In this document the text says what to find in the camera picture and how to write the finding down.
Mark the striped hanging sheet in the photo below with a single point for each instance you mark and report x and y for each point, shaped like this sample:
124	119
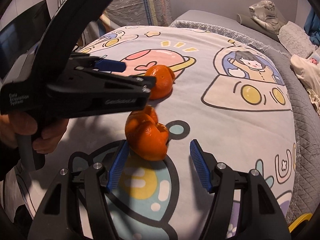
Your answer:
120	13

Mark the person's left hand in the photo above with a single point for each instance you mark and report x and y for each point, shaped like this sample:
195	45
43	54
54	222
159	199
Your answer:
21	123

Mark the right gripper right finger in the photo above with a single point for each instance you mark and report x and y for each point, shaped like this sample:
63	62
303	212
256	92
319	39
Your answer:
260	216

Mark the baby print pillow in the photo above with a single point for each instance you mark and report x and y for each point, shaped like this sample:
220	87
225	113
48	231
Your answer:
314	58

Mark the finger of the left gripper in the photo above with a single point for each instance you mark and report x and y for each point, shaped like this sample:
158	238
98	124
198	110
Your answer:
112	81
100	63

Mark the cartoon print quilt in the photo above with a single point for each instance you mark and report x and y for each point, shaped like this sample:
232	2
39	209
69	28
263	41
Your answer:
227	95

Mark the yellow bin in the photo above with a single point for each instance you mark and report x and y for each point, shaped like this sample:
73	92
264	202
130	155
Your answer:
303	218

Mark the plush tiger toy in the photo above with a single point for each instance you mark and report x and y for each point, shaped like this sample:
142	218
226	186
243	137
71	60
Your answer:
266	14

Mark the grey wedge pillow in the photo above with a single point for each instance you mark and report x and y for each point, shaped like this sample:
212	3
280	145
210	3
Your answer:
251	24

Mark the dark monitor screen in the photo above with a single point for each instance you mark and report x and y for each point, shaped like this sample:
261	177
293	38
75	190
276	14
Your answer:
22	33

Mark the cream folded blanket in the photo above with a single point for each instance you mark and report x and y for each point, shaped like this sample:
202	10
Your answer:
308	74

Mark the grey quilted bedspread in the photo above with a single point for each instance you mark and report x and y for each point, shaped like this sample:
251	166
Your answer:
305	198

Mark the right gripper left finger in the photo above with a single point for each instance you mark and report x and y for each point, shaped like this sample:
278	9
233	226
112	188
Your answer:
58	215

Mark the grey textured pillow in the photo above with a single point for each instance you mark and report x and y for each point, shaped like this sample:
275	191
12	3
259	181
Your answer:
296	41

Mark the orange peel piece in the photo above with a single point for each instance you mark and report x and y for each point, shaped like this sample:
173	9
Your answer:
145	135
164	80

